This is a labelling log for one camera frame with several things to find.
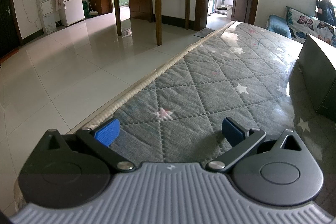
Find grey quilted star mat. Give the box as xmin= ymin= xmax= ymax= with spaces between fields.
xmin=12 ymin=21 xmax=336 ymax=216

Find grey doormat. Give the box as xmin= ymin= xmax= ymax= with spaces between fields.
xmin=193 ymin=28 xmax=215 ymax=38

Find white water dispenser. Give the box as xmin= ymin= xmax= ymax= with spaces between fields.
xmin=36 ymin=0 xmax=57 ymax=35

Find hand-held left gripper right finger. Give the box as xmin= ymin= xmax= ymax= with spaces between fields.
xmin=206 ymin=117 xmax=305 ymax=173

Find dark entrance door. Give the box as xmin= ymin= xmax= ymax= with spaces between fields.
xmin=0 ymin=0 xmax=20 ymax=60

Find blue sofa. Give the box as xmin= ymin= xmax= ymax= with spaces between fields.
xmin=266 ymin=15 xmax=305 ymax=43

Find butterfly print cushion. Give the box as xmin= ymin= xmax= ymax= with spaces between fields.
xmin=286 ymin=6 xmax=322 ymax=43
xmin=316 ymin=18 xmax=336 ymax=49

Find broom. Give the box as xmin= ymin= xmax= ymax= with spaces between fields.
xmin=85 ymin=0 xmax=98 ymax=16

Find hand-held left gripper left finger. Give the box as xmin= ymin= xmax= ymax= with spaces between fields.
xmin=39 ymin=118 xmax=137 ymax=172

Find black backpack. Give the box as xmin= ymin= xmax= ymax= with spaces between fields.
xmin=316 ymin=0 xmax=335 ymax=26

